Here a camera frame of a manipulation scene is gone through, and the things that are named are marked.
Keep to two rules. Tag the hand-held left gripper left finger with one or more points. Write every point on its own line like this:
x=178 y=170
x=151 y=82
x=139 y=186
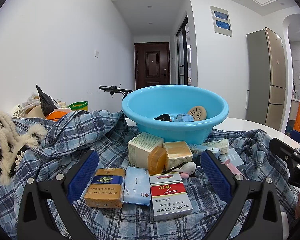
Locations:
x=82 y=177

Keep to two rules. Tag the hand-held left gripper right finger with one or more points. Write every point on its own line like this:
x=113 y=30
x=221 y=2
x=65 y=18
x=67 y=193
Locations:
x=216 y=177

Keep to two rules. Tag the gold and blue cigarette pack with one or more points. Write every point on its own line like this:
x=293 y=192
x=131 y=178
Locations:
x=103 y=190

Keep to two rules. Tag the light blue plastic basin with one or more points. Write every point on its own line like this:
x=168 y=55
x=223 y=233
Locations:
x=175 y=132

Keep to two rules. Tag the tan perforated silicone disc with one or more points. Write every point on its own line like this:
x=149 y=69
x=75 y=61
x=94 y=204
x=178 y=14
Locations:
x=197 y=113

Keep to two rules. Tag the light blue wipes packet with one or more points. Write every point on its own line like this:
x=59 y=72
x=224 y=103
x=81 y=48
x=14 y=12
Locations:
x=182 y=118

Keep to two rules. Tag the green rimmed container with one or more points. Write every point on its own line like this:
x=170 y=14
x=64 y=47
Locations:
x=77 y=105

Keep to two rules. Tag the grey-blue flat box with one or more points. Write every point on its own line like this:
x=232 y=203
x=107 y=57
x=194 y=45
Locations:
x=233 y=157

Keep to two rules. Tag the light blue cartoon box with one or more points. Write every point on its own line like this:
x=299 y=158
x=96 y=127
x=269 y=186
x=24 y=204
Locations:
x=202 y=150

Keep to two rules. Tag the cream tissue pack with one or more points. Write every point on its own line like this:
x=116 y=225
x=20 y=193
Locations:
x=218 y=145

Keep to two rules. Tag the blue plaid cloth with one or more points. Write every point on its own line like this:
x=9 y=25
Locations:
x=52 y=160

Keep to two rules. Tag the gold cardboard box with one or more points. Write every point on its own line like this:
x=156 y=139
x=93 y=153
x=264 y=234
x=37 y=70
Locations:
x=177 y=153

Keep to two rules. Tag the red and white cigarette pack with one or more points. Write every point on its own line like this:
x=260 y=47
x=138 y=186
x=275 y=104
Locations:
x=170 y=200

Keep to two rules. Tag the light blue tissue pack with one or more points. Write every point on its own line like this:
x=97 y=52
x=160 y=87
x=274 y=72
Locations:
x=136 y=187

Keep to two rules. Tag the amber soap bar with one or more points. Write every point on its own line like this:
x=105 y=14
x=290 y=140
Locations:
x=156 y=160

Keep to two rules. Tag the gold refrigerator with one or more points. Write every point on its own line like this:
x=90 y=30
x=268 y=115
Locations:
x=267 y=80

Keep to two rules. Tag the cream cardboard box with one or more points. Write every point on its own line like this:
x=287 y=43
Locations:
x=142 y=147

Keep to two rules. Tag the orange plastic item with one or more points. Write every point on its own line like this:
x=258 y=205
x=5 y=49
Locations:
x=57 y=115

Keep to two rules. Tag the black and white fur garment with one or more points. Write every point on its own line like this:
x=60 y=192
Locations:
x=5 y=150

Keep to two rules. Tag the black plastic bag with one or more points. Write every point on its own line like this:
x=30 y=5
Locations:
x=46 y=102

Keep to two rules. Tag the black framed glass door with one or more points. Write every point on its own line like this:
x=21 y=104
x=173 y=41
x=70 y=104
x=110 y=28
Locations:
x=182 y=55

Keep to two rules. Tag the dark brown entrance door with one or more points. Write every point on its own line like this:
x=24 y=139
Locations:
x=152 y=65

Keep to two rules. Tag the white light switch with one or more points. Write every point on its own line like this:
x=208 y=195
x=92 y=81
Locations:
x=96 y=53

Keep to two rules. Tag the wall electrical panel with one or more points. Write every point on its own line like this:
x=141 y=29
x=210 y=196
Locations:
x=221 y=21

